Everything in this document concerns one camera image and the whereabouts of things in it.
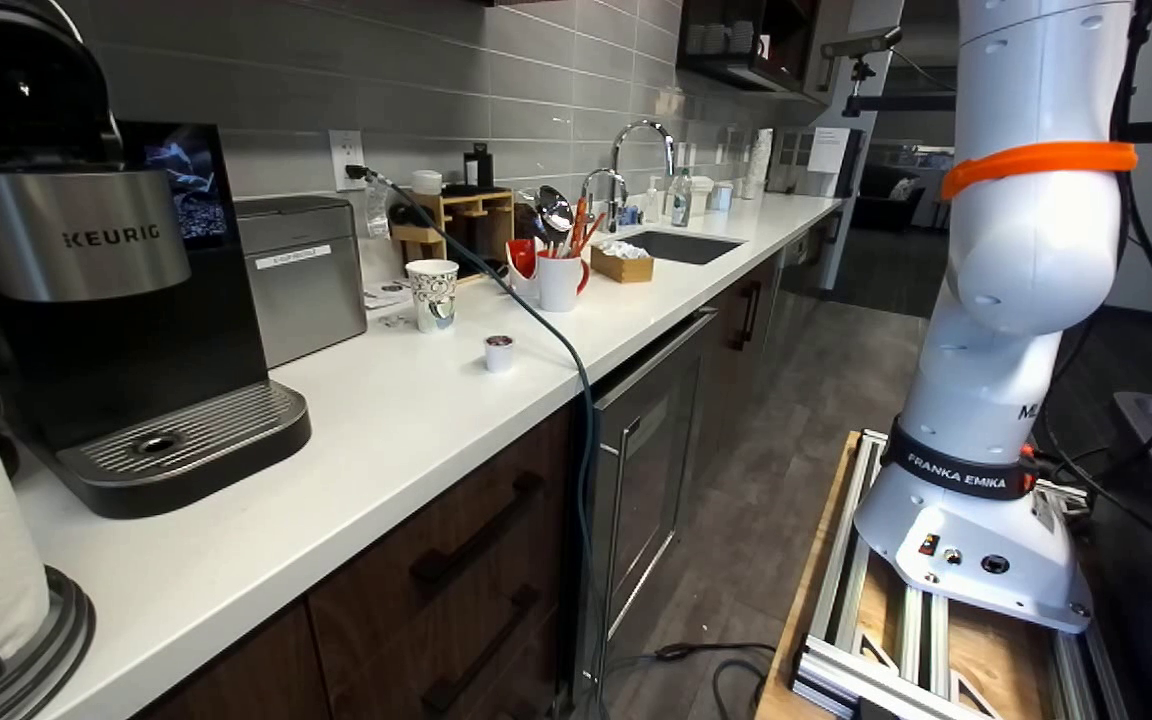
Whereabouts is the wooden box of packets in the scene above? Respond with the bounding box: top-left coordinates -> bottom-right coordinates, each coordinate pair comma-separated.
590,244 -> 657,285

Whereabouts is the wooden pod organizer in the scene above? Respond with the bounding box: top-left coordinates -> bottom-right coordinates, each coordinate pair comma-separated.
389,145 -> 516,272

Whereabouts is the black power cable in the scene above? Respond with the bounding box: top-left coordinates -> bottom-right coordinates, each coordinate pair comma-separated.
340,158 -> 780,720

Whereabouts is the black Keurig coffee machine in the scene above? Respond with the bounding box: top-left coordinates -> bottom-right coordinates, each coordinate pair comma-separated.
0,0 -> 311,516

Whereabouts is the white paper cup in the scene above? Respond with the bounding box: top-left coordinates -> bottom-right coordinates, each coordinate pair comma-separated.
402,258 -> 460,330

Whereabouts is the small coffee pod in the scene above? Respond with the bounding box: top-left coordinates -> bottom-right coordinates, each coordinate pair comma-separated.
484,334 -> 516,372

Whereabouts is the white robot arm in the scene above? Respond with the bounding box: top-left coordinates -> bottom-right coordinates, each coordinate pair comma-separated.
857,0 -> 1137,632

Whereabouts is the silver metal box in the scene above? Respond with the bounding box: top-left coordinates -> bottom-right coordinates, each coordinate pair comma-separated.
236,194 -> 366,368

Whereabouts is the white wall outlet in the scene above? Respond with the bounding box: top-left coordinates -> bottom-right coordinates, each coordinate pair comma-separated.
328,132 -> 365,187

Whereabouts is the stainless dishwasher front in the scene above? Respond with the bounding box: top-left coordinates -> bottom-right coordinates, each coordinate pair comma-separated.
576,312 -> 710,677

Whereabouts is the chrome sink faucet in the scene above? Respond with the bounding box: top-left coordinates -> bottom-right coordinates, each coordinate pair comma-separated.
607,114 -> 675,227

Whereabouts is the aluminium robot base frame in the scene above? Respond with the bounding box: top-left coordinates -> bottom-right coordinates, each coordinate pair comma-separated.
753,429 -> 1129,720

